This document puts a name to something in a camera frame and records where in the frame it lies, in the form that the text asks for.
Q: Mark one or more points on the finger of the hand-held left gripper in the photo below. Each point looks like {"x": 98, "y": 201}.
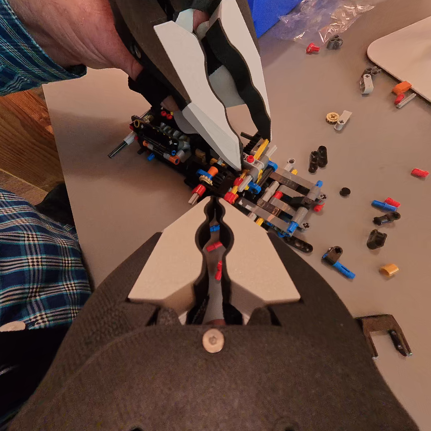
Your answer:
{"x": 249, "y": 40}
{"x": 188, "y": 60}

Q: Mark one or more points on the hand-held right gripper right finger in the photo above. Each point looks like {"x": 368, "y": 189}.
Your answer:
{"x": 262, "y": 269}

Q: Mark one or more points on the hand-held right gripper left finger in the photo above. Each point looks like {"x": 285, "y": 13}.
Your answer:
{"x": 168, "y": 269}

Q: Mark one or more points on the lego technic car chassis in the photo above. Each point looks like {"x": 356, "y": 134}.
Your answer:
{"x": 269, "y": 202}

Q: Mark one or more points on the person's left forearm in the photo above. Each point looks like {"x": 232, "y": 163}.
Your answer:
{"x": 20, "y": 50}

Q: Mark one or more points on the red lego axle connector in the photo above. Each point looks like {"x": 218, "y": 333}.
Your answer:
{"x": 219, "y": 271}
{"x": 312, "y": 49}

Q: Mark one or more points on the long black lego beam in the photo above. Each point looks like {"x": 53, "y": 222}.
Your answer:
{"x": 299, "y": 244}

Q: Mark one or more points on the red lego pin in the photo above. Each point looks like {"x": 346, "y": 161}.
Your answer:
{"x": 214, "y": 246}
{"x": 393, "y": 202}

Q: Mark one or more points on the blue lego pin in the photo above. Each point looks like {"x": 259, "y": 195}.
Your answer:
{"x": 214, "y": 228}
{"x": 380, "y": 204}

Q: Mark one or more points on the black round lego piece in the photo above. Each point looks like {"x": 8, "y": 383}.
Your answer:
{"x": 345, "y": 192}

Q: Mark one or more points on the tan lego gear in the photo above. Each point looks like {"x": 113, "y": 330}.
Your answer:
{"x": 332, "y": 117}

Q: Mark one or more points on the black angled lego piece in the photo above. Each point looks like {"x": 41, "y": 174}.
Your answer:
{"x": 376, "y": 239}

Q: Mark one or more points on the short black lego beam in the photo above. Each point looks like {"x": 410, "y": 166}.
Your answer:
{"x": 322, "y": 156}
{"x": 313, "y": 162}

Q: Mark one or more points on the light grey lego piece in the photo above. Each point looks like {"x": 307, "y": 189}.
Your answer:
{"x": 344, "y": 118}

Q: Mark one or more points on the white lego beam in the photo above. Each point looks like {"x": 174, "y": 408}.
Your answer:
{"x": 367, "y": 84}

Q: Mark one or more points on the tan lego piece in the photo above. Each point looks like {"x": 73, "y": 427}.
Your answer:
{"x": 389, "y": 270}

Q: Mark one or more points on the black lego axle connector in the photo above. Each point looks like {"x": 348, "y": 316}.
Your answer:
{"x": 387, "y": 218}

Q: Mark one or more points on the orange lego piece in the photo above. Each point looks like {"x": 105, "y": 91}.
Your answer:
{"x": 401, "y": 87}

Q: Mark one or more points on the small red lego piece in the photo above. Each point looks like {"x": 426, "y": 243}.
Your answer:
{"x": 420, "y": 172}
{"x": 399, "y": 99}

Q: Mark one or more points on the person's left hand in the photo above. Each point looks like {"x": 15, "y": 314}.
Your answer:
{"x": 67, "y": 30}

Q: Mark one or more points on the blue plastic bin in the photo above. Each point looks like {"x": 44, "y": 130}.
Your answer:
{"x": 269, "y": 16}

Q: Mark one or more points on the black connector with blue pin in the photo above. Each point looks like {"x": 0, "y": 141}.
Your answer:
{"x": 333, "y": 254}

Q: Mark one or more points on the clear plastic bag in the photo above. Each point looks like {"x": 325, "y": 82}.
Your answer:
{"x": 323, "y": 18}

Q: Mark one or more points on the person's blue plaid clothing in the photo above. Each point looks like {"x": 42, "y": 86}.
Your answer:
{"x": 40, "y": 262}

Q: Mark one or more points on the pale rounded board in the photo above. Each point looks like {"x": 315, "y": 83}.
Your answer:
{"x": 404, "y": 50}

